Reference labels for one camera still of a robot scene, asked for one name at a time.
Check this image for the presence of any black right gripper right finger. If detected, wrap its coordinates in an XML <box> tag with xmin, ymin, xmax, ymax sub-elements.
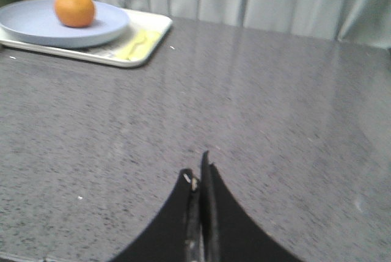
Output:
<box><xmin>200</xmin><ymin>151</ymin><xmax>300</xmax><ymax>261</ymax></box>

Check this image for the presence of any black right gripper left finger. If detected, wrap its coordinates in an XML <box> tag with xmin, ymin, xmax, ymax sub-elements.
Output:
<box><xmin>112</xmin><ymin>169</ymin><xmax>201</xmax><ymax>261</ymax></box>

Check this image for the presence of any orange fruit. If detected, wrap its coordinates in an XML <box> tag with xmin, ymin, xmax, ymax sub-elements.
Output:
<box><xmin>54</xmin><ymin>0</ymin><xmax>95</xmax><ymax>28</ymax></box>

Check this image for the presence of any light blue plate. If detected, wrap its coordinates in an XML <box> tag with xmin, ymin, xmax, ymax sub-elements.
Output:
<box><xmin>1</xmin><ymin>0</ymin><xmax>130</xmax><ymax>49</ymax></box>

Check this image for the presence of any white serving tray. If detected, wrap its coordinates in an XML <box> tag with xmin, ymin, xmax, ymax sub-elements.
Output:
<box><xmin>1</xmin><ymin>9</ymin><xmax>173</xmax><ymax>68</ymax></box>

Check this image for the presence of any yellow-green plastic fork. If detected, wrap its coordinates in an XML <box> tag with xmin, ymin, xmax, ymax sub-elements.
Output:
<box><xmin>115</xmin><ymin>30</ymin><xmax>147</xmax><ymax>60</ymax></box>

